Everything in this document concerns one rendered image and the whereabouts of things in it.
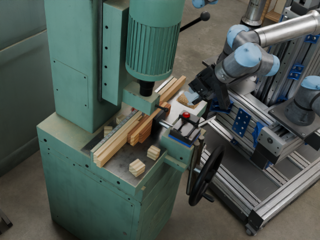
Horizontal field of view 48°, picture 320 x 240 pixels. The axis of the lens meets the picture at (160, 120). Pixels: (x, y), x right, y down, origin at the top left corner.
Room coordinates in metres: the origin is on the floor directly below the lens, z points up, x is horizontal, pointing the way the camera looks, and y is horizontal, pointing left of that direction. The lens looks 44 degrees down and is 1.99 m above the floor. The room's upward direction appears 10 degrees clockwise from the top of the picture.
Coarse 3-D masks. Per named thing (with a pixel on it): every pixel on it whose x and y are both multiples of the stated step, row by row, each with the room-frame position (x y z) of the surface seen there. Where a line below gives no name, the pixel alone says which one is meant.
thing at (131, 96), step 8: (128, 88) 1.11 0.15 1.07; (136, 88) 1.12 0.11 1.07; (128, 96) 1.09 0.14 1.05; (136, 96) 1.07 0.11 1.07; (152, 96) 1.08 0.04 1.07; (128, 104) 1.09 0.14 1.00; (136, 104) 1.07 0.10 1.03; (144, 104) 1.05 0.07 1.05; (152, 104) 1.05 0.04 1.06; (144, 112) 1.05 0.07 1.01; (152, 112) 1.06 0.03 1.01
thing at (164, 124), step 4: (160, 112) 1.08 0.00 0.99; (164, 112) 1.10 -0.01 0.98; (156, 116) 1.05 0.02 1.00; (160, 116) 1.07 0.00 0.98; (164, 116) 1.10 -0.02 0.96; (152, 120) 1.04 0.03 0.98; (156, 120) 1.04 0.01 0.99; (160, 120) 1.07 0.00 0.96; (164, 120) 1.07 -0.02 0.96; (152, 124) 1.04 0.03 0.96; (156, 124) 1.04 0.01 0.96; (160, 124) 1.06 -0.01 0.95; (164, 124) 1.05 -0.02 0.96; (168, 124) 1.05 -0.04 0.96; (152, 128) 1.04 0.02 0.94; (156, 128) 1.05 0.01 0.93; (152, 132) 1.03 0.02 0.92
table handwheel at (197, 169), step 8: (216, 152) 0.95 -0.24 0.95; (224, 152) 1.05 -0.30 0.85; (208, 160) 0.91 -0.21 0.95; (216, 160) 1.06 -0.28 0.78; (200, 168) 0.97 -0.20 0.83; (208, 168) 0.88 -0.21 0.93; (216, 168) 1.04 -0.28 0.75; (200, 176) 0.86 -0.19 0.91; (208, 176) 0.93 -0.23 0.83; (200, 184) 0.84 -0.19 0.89; (208, 184) 0.99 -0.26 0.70; (192, 192) 0.83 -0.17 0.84; (200, 192) 0.94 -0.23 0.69; (192, 200) 0.82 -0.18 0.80
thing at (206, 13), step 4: (204, 12) 1.16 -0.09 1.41; (208, 12) 1.17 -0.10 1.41; (200, 16) 1.16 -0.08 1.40; (204, 16) 1.15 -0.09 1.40; (208, 16) 1.16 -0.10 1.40; (196, 20) 1.18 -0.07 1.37; (200, 20) 1.17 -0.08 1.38; (204, 20) 1.16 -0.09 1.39; (188, 24) 1.19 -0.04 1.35; (192, 24) 1.18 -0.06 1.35; (180, 28) 1.20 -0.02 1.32; (184, 28) 1.19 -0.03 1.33
